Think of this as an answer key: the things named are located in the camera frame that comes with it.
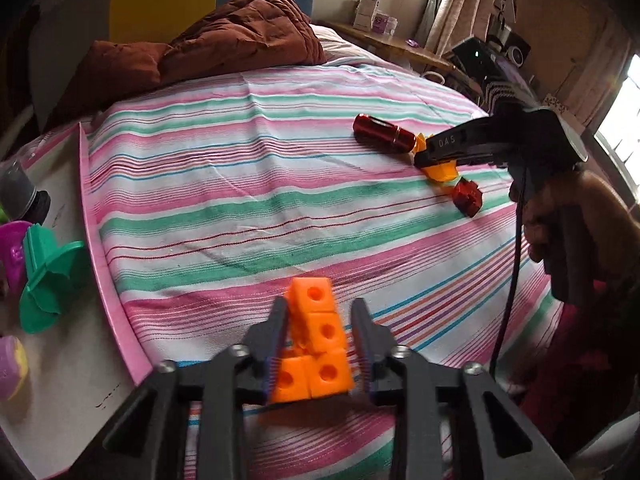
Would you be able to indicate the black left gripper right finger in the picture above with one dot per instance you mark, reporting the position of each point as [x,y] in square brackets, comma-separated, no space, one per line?
[445,417]

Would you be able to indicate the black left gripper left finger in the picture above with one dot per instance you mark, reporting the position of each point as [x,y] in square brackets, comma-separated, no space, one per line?
[146,437]

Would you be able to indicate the orange plastic slide toy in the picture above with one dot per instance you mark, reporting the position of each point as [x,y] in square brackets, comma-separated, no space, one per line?
[441,173]

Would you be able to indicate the orange linked cubes toy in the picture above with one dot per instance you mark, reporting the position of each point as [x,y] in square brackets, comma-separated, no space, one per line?
[315,362]

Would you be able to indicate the green plastic stand toy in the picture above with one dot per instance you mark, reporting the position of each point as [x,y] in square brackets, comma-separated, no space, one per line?
[56,274]

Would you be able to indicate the purple plastic cup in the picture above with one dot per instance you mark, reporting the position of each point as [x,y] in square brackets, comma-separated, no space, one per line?
[12,254]

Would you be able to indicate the grey cylindrical cap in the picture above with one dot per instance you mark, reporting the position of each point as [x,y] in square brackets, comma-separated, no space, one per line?
[19,198]

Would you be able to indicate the right hand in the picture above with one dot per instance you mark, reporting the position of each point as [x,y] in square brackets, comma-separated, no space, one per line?
[582,232]

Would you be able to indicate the red puzzle piece block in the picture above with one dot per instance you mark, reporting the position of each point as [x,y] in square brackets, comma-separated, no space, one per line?
[467,197]

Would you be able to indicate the white tray with pink rim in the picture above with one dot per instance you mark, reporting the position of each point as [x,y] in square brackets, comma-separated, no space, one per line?
[77,378]

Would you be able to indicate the black speaker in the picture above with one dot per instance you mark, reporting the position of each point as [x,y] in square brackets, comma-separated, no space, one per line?
[503,39]

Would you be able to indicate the beige curtain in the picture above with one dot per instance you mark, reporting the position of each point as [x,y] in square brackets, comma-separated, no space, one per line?
[445,23]

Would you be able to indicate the pink yellow round toy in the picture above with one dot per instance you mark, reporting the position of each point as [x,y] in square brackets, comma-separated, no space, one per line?
[13,366]

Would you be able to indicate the wooden side table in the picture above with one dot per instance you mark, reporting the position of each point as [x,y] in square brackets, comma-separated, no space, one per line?
[395,46]

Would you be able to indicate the red metallic tube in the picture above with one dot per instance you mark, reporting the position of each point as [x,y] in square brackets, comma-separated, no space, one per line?
[384,136]

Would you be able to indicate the purple box on table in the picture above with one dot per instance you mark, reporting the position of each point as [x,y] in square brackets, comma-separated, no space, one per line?
[384,24]

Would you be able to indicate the white box on table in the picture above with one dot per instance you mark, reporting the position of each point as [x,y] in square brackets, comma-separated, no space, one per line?
[365,14]

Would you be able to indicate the striped bed sheet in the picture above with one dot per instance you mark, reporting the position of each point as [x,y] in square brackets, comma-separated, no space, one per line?
[207,198]

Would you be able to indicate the brown quilted blanket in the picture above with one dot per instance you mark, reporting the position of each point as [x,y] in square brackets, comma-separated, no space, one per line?
[241,35]

